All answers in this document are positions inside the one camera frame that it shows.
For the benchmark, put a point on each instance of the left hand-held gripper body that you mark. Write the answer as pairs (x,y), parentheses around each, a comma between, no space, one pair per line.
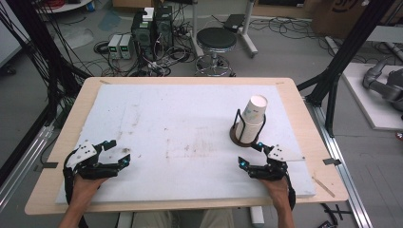
(90,169)

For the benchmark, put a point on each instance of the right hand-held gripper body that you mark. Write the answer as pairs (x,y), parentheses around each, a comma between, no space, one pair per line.
(269,169)

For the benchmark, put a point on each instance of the stack of paper cups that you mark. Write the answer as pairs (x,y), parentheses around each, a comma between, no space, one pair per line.
(252,122)

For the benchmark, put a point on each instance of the person's left hand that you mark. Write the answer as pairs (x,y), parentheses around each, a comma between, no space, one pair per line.
(87,188)

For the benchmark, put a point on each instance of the person's right hand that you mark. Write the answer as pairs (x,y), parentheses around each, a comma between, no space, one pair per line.
(277,190)

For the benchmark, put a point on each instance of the black tape piece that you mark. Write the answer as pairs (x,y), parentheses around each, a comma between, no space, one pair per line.
(47,165)
(332,161)

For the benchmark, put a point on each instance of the thin wooden stick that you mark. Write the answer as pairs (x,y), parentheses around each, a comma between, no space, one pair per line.
(323,186)

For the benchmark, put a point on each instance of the wooden table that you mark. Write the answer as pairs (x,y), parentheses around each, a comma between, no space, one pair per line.
(293,95)

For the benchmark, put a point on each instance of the person's legs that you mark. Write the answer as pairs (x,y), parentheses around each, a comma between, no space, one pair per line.
(215,220)

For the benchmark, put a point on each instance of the grey power supply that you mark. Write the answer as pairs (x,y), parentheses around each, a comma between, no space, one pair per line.
(126,47)
(114,47)

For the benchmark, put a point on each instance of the black computer tower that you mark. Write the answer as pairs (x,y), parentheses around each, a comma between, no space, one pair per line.
(164,28)
(142,38)

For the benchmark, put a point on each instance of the white platform board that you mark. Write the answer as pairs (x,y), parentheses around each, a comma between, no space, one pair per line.
(367,101)

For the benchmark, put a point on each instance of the black round stool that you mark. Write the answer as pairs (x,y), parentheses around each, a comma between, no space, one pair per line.
(216,39)

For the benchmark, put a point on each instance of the black flat device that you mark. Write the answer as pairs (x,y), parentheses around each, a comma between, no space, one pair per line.
(234,22)

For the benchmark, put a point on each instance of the cardboard box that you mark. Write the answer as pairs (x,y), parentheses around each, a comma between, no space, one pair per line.
(335,15)

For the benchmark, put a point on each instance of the aluminium rail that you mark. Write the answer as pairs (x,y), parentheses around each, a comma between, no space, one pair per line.
(22,171)
(345,177)

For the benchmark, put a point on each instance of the black metal frame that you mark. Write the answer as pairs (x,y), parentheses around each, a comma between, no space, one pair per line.
(41,57)
(348,47)

